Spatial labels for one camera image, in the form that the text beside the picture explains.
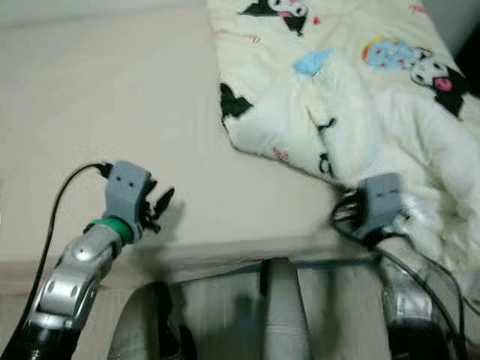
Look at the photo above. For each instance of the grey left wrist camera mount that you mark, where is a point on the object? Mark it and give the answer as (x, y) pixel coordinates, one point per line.
(126, 191)

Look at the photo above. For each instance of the grey robot left leg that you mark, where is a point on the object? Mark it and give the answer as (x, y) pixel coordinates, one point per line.
(142, 330)

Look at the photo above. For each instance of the grey robot right leg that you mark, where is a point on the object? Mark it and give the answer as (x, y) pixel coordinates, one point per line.
(285, 315)

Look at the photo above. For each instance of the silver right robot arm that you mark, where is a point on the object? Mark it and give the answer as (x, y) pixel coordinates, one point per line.
(405, 300)

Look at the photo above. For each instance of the beige sheeted mattress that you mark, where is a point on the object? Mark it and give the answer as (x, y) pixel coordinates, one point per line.
(120, 112)

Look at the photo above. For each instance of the cream cartoon print comforter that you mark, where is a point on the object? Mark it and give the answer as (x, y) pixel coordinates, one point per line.
(307, 112)

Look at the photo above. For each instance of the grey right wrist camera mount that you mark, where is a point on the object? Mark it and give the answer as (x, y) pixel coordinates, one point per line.
(379, 199)

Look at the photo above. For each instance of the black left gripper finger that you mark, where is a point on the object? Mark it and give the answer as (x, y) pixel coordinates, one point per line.
(163, 201)

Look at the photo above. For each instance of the grey robot leg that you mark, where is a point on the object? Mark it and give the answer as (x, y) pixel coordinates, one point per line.
(285, 315)
(142, 330)

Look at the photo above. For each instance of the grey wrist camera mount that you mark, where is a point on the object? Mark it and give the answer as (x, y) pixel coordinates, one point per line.
(379, 199)
(126, 191)

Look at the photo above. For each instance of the dark teal bed frame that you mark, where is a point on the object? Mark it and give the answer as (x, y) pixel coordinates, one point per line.
(337, 262)

